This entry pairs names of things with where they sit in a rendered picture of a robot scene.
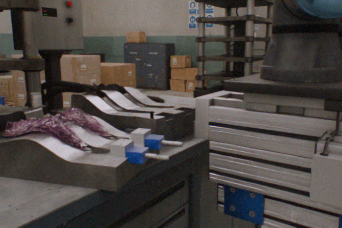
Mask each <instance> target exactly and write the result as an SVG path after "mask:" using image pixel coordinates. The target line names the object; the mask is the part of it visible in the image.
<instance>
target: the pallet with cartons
mask: <svg viewBox="0 0 342 228"><path fill-rule="evenodd" d="M101 83H103V84H105V85H106V86H107V85H108V84H113V83H116V84H119V85H120V86H121V87H133V88H135V89H136V80H135V64H117V63H101Z"/></svg>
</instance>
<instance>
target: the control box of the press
mask: <svg viewBox="0 0 342 228"><path fill-rule="evenodd" d="M39 1H40V10H39V11H37V12H36V13H35V19H36V26H37V42H38V53H39V55H40V56H41V58H43V59H44V65H45V82H47V81H52V80H62V75H61V60H60V59H61V57H62V55H63V53H64V52H66V53H69V52H72V50H83V49H84V43H83V21H82V8H81V0H39ZM11 24H12V31H13V44H14V50H22V37H21V29H20V15H19V12H17V11H16V10H11ZM45 105H47V113H48V114H50V111H51V110H54V109H60V108H63V93H60V94H57V95H54V96H53V97H51V98H50V99H49V100H48V101H47V103H45Z"/></svg>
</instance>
